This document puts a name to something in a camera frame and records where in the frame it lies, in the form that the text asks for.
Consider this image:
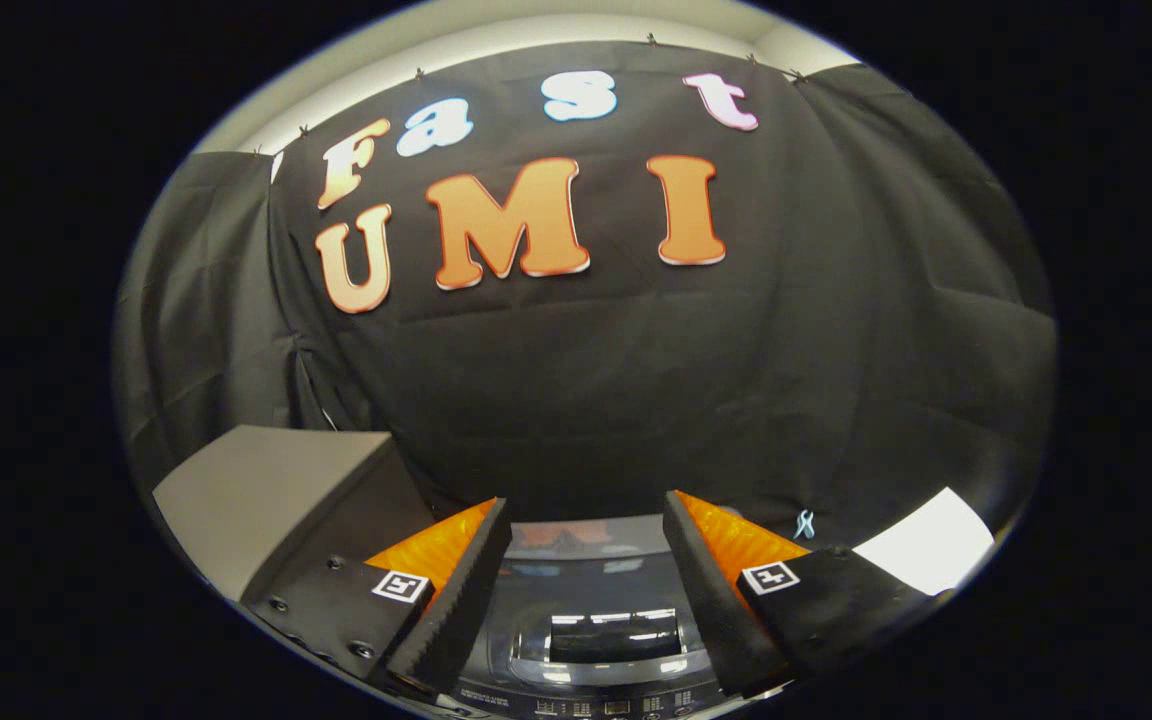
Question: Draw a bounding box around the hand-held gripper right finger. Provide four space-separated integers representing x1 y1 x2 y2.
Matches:
662 490 947 699

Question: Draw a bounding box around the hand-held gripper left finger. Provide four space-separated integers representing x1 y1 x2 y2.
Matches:
244 498 513 699

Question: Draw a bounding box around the grey washing machine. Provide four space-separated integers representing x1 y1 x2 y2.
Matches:
441 640 749 720

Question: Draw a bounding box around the black backdrop cloth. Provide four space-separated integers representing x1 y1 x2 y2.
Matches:
114 40 1059 583

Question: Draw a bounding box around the white table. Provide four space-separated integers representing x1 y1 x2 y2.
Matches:
853 487 995 597

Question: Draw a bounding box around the grey box stand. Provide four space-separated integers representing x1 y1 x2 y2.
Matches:
153 425 437 607

